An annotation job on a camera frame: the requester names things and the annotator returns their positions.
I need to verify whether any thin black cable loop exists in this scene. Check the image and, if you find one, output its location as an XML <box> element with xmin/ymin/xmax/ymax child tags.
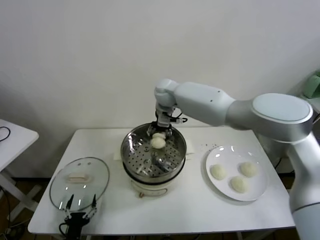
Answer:
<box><xmin>0</xmin><ymin>126</ymin><xmax>11</xmax><ymax>143</ymax></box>

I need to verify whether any glass lid with cream handle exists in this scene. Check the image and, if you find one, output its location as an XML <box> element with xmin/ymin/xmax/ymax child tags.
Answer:
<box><xmin>49</xmin><ymin>156</ymin><xmax>111</xmax><ymax>213</ymax></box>

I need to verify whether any cream electric cooker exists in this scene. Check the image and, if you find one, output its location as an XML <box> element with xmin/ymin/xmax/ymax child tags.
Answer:
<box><xmin>113</xmin><ymin>138</ymin><xmax>196</xmax><ymax>200</ymax></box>

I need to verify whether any white steamed baozi bun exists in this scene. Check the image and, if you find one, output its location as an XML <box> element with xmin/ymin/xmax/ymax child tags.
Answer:
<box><xmin>150</xmin><ymin>132</ymin><xmax>167</xmax><ymax>150</ymax></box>
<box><xmin>239</xmin><ymin>161</ymin><xmax>259</xmax><ymax>178</ymax></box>
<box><xmin>229</xmin><ymin>176</ymin><xmax>250</xmax><ymax>194</ymax></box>
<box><xmin>210</xmin><ymin>164</ymin><xmax>228</xmax><ymax>181</ymax></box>

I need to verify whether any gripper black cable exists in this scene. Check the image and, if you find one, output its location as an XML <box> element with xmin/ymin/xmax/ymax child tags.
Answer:
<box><xmin>172</xmin><ymin>115</ymin><xmax>189</xmax><ymax>125</ymax></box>
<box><xmin>59</xmin><ymin>222</ymin><xmax>70</xmax><ymax>240</ymax></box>

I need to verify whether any steel steamer basket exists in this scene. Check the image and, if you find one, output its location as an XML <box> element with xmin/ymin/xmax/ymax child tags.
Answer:
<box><xmin>120</xmin><ymin>122</ymin><xmax>188</xmax><ymax>180</ymax></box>

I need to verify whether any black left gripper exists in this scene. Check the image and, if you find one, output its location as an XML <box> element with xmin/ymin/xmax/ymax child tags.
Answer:
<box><xmin>61</xmin><ymin>194</ymin><xmax>98</xmax><ymax>240</ymax></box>

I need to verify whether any pale green appliance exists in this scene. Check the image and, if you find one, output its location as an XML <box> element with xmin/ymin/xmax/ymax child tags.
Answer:
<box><xmin>301</xmin><ymin>70</ymin><xmax>320</xmax><ymax>100</ymax></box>

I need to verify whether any white round plate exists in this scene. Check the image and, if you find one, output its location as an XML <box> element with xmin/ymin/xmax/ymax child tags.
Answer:
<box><xmin>204</xmin><ymin>144</ymin><xmax>270</xmax><ymax>203</ymax></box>

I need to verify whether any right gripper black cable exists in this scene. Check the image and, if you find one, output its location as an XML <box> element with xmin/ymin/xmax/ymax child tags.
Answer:
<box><xmin>172</xmin><ymin>115</ymin><xmax>189</xmax><ymax>125</ymax></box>

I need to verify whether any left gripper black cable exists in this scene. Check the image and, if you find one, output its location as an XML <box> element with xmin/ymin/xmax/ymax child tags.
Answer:
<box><xmin>59</xmin><ymin>222</ymin><xmax>70</xmax><ymax>240</ymax></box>

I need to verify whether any white side table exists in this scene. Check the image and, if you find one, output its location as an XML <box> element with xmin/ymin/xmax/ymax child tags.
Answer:
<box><xmin>0</xmin><ymin>119</ymin><xmax>40</xmax><ymax>223</ymax></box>

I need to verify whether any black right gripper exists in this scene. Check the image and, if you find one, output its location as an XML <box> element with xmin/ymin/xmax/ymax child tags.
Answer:
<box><xmin>146</xmin><ymin>121</ymin><xmax>174</xmax><ymax>138</ymax></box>

